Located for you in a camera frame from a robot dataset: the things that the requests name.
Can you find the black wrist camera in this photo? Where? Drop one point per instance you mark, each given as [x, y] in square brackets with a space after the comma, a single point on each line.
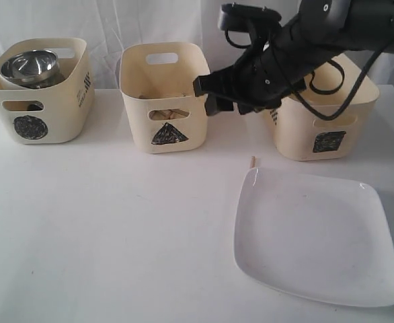
[235, 17]

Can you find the cream bin with circle mark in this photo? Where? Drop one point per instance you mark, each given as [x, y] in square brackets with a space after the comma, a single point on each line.
[55, 114]

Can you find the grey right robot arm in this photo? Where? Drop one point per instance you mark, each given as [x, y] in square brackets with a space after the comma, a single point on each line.
[339, 26]

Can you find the cream bin with square mark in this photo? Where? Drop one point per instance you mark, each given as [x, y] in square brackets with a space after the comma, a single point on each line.
[299, 135]

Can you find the white square plate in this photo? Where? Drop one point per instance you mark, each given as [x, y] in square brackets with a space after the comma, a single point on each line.
[315, 237]

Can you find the steel bowl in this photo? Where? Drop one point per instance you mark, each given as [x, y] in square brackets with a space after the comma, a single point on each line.
[30, 67]

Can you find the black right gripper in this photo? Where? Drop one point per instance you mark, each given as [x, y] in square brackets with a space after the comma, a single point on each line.
[273, 65]

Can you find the cream bin with triangle mark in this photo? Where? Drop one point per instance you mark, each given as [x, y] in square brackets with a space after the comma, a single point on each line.
[156, 81]

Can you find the white ceramic bowl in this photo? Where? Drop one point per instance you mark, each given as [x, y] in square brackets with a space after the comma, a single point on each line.
[6, 80]

